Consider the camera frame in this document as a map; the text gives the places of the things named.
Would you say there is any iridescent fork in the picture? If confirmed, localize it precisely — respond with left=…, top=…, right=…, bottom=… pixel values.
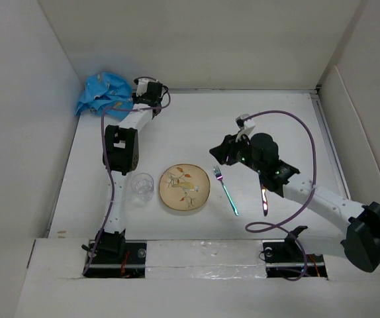
left=213, top=166, right=240, bottom=216

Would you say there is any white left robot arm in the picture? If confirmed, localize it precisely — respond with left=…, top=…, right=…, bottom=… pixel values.
left=103, top=77, right=168, bottom=234

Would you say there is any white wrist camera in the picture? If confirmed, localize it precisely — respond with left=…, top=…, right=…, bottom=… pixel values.
left=134, top=77, right=159, bottom=96
left=236, top=113, right=256, bottom=142

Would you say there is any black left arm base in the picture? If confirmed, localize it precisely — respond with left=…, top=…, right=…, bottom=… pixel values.
left=81, top=232, right=148, bottom=279

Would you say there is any blue space-print cloth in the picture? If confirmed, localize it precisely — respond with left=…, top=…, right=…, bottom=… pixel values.
left=75, top=72, right=133, bottom=121

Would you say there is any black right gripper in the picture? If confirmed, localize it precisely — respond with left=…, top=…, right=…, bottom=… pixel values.
left=209, top=130, right=264, bottom=175

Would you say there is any iridescent knife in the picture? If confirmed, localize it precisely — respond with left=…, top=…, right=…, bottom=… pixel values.
left=259, top=176, right=269, bottom=217

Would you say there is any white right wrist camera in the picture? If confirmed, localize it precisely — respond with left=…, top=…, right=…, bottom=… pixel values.
left=236, top=113, right=256, bottom=142

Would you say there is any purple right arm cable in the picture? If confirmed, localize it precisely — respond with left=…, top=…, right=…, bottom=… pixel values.
left=244, top=110, right=317, bottom=282

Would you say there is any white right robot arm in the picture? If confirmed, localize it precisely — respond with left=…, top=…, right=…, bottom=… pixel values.
left=209, top=133, right=380, bottom=272

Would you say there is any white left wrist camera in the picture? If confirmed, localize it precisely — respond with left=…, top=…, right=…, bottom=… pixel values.
left=134, top=77, right=159, bottom=96

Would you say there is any clear plastic cup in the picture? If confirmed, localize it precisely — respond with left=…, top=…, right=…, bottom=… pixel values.
left=130, top=173, right=154, bottom=204

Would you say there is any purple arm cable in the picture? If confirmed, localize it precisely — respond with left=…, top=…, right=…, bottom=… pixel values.
left=244, top=110, right=317, bottom=282
left=81, top=77, right=172, bottom=276

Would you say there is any aluminium rail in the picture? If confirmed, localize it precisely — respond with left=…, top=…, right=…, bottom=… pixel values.
left=310, top=91, right=352, bottom=200

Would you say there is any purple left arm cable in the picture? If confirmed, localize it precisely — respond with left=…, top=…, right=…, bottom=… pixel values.
left=81, top=77, right=172, bottom=276

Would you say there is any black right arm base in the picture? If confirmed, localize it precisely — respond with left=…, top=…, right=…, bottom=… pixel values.
left=258, top=226, right=328, bottom=280

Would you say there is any beige bird-pattern plate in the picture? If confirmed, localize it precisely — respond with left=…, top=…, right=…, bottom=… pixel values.
left=159, top=164, right=211, bottom=211

